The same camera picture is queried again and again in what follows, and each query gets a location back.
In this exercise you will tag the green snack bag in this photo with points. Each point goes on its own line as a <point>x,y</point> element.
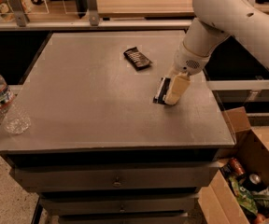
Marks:
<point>243,197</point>

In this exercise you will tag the cardboard box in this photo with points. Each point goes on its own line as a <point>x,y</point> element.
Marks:
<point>252,149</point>

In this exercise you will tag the clear plastic water bottle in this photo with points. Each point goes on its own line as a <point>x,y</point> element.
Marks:
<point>13,115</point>

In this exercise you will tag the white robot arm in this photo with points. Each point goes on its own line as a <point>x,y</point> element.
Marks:
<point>215,21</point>

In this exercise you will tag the grey drawer cabinet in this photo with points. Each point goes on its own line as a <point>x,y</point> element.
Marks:
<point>99,150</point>

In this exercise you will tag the black snack bar wrapper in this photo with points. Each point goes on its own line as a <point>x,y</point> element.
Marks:
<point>137,59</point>

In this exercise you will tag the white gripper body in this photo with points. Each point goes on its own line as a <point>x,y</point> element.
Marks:
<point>187,62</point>

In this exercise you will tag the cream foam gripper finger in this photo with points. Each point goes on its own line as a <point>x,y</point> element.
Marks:
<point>178,85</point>

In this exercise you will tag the wooden shelf with rail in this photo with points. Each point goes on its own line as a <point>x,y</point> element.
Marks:
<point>100,15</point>

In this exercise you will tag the dark soda can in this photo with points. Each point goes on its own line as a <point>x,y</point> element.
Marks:
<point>253,183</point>

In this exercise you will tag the red soda can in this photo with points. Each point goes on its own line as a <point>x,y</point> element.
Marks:
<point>236,166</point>

